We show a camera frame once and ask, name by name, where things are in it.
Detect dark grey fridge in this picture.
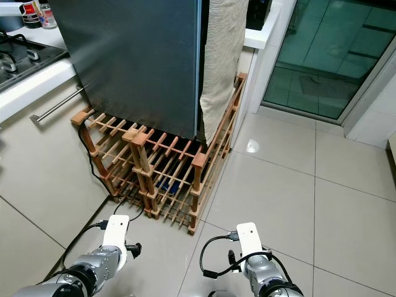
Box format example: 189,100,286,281
49,0,209,147

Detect wooden wine rack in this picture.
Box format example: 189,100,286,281
71,72,249,236

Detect beige kitchen counter cabinet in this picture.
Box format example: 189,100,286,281
0,80,115,297

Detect hanging beige towel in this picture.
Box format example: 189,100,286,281
198,0,249,147

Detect steel gas stove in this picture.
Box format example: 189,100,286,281
0,31,70,91

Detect narrow beige cabinet white top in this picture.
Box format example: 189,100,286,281
230,0,285,116

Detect small glass jar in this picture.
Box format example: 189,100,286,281
39,3,58,30

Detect dark sauce bottle red label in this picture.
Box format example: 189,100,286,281
21,0,43,29

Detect black countertop appliance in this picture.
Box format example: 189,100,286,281
245,0,270,31

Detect glass sliding door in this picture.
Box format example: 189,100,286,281
261,0,396,124

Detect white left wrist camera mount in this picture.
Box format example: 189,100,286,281
101,214,130,270

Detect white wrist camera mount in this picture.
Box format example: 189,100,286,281
236,222,264,259
101,214,130,270

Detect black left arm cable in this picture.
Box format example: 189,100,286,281
61,220,107,273

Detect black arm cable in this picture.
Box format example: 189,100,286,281
199,231,295,286
61,220,107,273

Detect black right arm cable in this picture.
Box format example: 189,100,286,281
199,231,295,286

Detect black floor cable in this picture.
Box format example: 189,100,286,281
77,124,146,222

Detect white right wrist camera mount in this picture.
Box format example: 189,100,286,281
236,222,264,259

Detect long steel drawer handle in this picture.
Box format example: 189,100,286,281
29,87,85,123

